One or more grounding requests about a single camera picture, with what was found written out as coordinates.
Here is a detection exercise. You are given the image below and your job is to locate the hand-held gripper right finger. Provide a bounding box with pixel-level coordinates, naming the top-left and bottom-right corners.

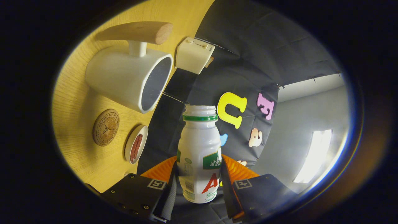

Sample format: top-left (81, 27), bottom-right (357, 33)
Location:
top-left (220, 154), bottom-right (299, 222)

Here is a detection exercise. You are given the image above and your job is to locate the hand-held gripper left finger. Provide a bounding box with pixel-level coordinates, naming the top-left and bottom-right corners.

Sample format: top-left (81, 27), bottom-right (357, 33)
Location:
top-left (100, 156), bottom-right (178, 223)

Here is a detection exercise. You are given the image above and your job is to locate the round cork coaster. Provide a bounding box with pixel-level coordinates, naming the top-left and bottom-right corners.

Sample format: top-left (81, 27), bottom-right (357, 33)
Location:
top-left (92, 109), bottom-right (120, 147)

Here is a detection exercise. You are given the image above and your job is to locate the white juice bottle green label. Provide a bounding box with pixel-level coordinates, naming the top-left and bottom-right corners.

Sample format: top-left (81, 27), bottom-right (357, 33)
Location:
top-left (176, 105), bottom-right (222, 204)

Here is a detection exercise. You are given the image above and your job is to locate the clear juice stream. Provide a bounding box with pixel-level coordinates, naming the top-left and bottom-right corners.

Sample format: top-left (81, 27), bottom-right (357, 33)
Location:
top-left (160, 90), bottom-right (189, 105)

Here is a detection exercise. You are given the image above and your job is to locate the white cup with wooden handle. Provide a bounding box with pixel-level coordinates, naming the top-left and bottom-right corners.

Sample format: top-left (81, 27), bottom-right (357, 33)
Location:
top-left (85, 21), bottom-right (174, 114)

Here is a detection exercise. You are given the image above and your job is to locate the reddish brown meat slice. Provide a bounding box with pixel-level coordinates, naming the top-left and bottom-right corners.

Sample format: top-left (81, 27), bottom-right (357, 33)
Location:
top-left (130, 134), bottom-right (143, 162)

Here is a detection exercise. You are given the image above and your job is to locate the white round plate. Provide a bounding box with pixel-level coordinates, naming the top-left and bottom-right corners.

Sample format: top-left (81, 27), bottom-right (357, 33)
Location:
top-left (124, 125), bottom-right (149, 165)

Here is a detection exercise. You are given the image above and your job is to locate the wooden table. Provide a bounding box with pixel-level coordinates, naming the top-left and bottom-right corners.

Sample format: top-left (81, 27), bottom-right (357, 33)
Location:
top-left (51, 0), bottom-right (215, 193)

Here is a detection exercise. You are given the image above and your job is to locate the black backdrop cloth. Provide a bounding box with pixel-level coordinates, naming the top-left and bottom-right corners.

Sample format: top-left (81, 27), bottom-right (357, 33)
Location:
top-left (137, 0), bottom-right (342, 224)

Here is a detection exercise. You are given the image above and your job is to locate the cream toaster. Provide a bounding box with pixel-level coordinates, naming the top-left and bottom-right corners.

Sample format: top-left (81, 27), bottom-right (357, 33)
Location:
top-left (175, 37), bottom-right (215, 75)

